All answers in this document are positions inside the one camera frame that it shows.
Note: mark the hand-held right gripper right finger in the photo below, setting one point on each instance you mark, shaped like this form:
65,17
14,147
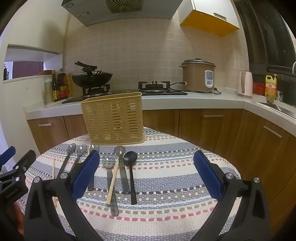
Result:
208,176

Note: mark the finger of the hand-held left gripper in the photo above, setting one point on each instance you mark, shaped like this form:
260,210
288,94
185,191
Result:
22,162
8,154

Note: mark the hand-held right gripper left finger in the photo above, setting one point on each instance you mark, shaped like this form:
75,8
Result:
85,173

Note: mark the wooden chopstick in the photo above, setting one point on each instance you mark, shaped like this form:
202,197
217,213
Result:
112,183
53,169

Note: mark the metal spoon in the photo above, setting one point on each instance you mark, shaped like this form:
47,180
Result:
108,162
71,148
94,147
119,150
81,150

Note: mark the beige plastic utensil basket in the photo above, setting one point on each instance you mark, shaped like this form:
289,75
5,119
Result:
111,115

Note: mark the person's left hand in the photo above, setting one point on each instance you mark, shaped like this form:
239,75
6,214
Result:
19,217

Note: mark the wooden base cabinet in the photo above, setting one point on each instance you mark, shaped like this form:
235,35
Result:
208,129

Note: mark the striped woven tablecloth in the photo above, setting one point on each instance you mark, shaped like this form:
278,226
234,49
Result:
161,166

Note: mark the black plastic spoon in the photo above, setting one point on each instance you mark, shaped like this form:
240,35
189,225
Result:
130,157

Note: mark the white seasoning container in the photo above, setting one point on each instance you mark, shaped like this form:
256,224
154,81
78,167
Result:
48,92

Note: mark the white kitchen countertop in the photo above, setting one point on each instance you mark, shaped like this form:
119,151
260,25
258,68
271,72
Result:
196,99

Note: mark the dark sauce bottle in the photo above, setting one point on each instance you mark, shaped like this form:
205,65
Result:
54,90

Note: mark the yellow seasoning bottle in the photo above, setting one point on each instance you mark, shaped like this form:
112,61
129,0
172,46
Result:
69,85

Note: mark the black wok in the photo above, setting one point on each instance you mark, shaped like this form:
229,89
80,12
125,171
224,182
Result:
92,78

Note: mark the steel sink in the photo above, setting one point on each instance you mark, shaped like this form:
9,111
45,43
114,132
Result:
277,107

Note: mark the black gas stove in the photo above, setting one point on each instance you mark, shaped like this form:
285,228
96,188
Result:
157,91

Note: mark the white electric kettle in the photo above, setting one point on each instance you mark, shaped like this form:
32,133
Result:
245,83

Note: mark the red packet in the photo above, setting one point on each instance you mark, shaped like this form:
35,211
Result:
259,88

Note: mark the yellow oil bottle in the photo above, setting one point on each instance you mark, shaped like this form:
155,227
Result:
271,87

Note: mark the steel faucet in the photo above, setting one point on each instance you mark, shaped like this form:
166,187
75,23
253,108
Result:
294,67

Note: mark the dark window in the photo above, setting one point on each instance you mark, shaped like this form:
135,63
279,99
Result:
266,34

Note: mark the grey range hood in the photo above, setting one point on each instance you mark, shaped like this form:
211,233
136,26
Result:
92,11

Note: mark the white and yellow wall cabinet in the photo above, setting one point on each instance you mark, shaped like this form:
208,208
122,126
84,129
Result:
208,20

